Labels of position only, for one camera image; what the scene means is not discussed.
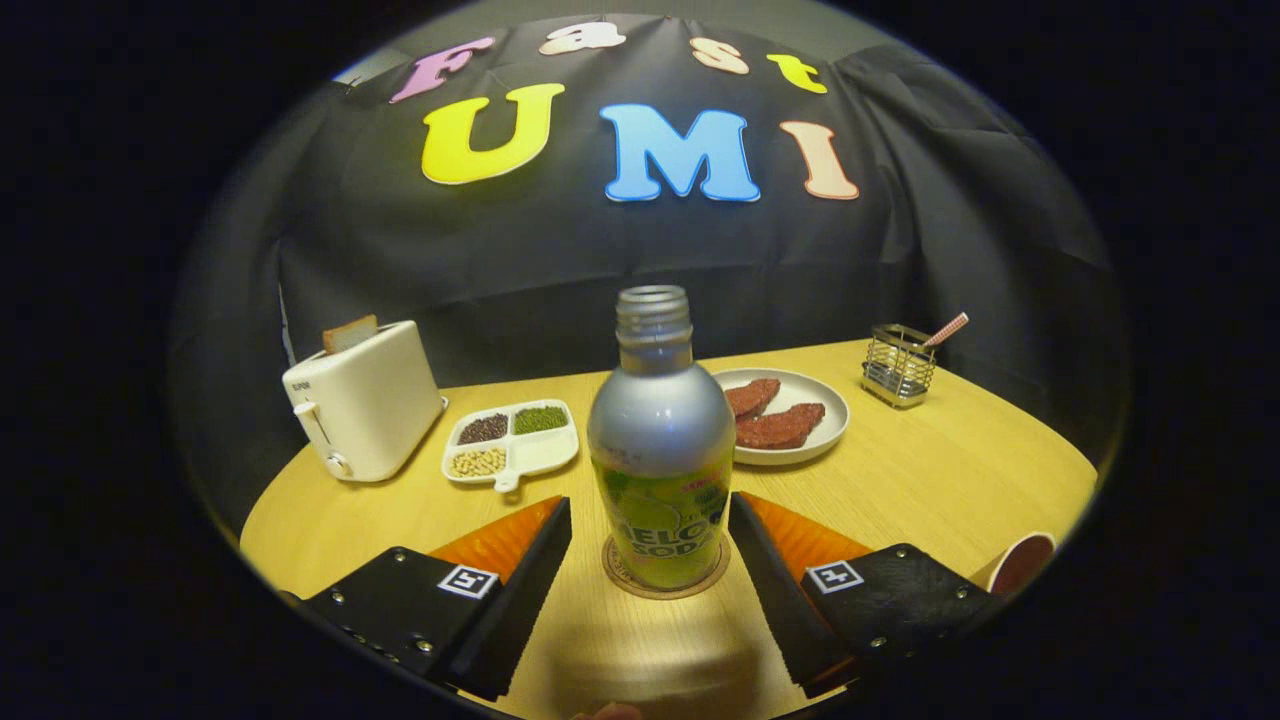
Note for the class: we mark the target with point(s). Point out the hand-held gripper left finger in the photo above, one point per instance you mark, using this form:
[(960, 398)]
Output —
[(520, 610)]

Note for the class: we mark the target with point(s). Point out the round brown coaster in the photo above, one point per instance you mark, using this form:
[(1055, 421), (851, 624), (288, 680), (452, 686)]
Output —
[(615, 581)]

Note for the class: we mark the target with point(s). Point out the pile of dark beans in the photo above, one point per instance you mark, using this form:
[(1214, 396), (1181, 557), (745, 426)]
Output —
[(483, 428)]

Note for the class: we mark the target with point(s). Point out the wooden table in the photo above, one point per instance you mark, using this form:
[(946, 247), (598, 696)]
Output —
[(900, 480)]

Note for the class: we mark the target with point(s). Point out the pile of yellow soybeans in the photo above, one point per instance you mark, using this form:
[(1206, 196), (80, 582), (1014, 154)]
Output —
[(478, 462)]

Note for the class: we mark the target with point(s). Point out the white round plate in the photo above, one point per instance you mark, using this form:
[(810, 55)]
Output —
[(825, 390)]

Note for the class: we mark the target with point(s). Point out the silver green juice bottle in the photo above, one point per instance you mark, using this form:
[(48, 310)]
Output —
[(660, 430)]

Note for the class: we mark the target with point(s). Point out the pile of green beans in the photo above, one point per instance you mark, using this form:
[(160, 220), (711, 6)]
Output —
[(540, 419)]

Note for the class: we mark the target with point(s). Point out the striped straw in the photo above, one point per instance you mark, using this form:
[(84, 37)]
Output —
[(948, 328)]

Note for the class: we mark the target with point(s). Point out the brown meat slice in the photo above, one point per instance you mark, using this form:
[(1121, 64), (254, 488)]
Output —
[(780, 428), (755, 396)]

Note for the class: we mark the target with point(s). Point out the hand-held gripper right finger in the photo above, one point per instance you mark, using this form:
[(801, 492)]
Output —
[(775, 610)]

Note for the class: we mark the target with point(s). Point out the toast slice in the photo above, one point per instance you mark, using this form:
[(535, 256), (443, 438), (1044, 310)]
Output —
[(350, 333)]

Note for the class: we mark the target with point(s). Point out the white divided dish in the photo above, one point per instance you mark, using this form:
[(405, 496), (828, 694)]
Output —
[(540, 455)]

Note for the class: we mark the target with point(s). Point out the white toaster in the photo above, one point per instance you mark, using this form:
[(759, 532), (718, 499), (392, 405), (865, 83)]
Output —
[(370, 410)]

